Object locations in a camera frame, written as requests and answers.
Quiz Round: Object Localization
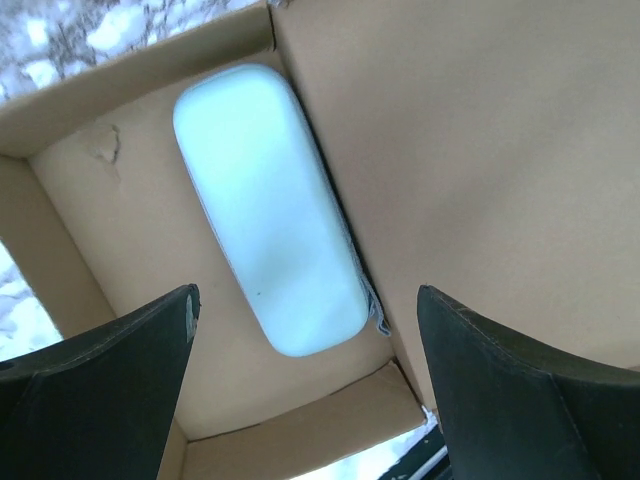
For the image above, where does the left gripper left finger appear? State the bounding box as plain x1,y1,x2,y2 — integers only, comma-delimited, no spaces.
1,284,201,479

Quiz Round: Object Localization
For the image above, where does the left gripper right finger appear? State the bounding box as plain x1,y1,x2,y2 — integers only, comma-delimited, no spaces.
417,285,639,479

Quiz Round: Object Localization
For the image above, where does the brown cardboard express box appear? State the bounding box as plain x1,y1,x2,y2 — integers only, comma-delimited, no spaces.
1,1,639,479

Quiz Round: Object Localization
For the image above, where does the light blue glasses case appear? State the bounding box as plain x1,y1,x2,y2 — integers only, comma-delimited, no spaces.
173,64,391,357

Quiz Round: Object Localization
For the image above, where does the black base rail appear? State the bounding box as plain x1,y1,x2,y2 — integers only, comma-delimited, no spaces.
379,426,454,480

